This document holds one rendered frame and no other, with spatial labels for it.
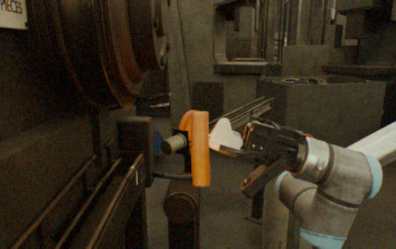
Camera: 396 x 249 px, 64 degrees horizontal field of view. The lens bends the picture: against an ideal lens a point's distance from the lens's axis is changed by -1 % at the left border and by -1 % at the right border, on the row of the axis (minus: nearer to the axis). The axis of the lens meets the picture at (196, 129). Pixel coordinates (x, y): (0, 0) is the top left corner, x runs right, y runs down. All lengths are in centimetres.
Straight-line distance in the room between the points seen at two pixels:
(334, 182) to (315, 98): 231
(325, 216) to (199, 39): 296
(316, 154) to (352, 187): 10
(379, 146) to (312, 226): 30
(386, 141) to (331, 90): 216
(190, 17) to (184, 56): 40
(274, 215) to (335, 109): 170
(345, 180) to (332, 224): 10
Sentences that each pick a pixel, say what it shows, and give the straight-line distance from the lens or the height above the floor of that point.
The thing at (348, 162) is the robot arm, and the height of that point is 81.
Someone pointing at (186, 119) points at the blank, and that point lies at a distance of 126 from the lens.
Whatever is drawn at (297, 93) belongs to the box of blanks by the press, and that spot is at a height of 67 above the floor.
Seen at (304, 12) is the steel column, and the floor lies 206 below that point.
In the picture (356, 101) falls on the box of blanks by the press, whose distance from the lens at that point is 324.
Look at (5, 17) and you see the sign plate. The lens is 62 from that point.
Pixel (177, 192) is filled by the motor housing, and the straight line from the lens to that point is 116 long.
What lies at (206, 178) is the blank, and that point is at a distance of 61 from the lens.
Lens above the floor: 102
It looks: 14 degrees down
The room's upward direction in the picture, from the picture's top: straight up
